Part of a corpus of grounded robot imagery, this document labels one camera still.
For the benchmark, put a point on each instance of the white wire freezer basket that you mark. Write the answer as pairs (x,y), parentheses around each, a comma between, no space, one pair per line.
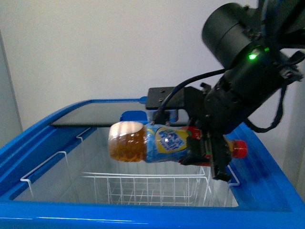
(178,190)

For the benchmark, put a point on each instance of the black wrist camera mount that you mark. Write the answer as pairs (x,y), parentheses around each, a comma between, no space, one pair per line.
(187,98)

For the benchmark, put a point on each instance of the glass sliding freezer lid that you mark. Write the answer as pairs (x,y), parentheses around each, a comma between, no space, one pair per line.
(103,113)

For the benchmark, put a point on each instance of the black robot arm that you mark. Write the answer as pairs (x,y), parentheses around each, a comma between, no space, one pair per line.
(259,50)

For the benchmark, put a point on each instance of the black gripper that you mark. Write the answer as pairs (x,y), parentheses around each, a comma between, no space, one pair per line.
(217,111)

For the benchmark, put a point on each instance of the blue chest freezer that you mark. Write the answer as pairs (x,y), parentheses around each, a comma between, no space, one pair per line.
(58,175)

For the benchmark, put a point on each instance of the iced tea bottle red cap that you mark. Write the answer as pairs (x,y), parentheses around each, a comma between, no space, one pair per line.
(131,141)

